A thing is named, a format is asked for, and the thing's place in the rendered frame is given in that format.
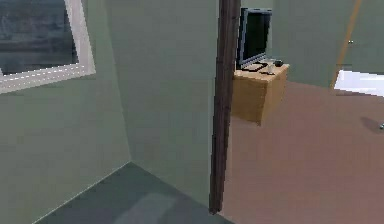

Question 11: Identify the light wooden cabinet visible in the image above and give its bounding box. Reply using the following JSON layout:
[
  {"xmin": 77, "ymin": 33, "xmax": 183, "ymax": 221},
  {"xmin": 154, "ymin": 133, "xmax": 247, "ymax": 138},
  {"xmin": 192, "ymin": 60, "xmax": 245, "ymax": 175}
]
[{"xmin": 231, "ymin": 61, "xmax": 290, "ymax": 127}]

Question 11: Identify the clear glass cup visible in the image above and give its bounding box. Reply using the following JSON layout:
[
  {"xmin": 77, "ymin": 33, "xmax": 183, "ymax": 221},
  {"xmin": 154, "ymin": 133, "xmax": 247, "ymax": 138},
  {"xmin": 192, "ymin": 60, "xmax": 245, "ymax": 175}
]
[{"xmin": 266, "ymin": 59, "xmax": 277, "ymax": 76}]

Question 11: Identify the black television set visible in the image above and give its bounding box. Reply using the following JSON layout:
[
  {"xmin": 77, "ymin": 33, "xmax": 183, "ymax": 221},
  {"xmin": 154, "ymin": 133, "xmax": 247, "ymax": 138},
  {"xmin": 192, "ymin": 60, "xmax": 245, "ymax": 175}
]
[{"xmin": 235, "ymin": 7, "xmax": 273, "ymax": 73}]

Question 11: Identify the white framed window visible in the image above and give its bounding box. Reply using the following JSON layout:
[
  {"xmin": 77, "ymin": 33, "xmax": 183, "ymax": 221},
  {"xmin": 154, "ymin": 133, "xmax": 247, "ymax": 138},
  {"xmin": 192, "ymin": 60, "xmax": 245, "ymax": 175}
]
[{"xmin": 0, "ymin": 0, "xmax": 97, "ymax": 95}]

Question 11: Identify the dark brown door frame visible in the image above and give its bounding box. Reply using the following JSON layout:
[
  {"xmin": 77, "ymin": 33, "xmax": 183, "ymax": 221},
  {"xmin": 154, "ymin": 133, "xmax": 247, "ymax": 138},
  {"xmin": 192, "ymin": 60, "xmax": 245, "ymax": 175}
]
[{"xmin": 208, "ymin": 0, "xmax": 242, "ymax": 215}]

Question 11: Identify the green room door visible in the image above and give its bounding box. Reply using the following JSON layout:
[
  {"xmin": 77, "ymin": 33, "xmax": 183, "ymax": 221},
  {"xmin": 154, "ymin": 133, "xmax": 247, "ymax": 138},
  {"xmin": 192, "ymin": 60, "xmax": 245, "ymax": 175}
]
[{"xmin": 329, "ymin": 0, "xmax": 384, "ymax": 90}]

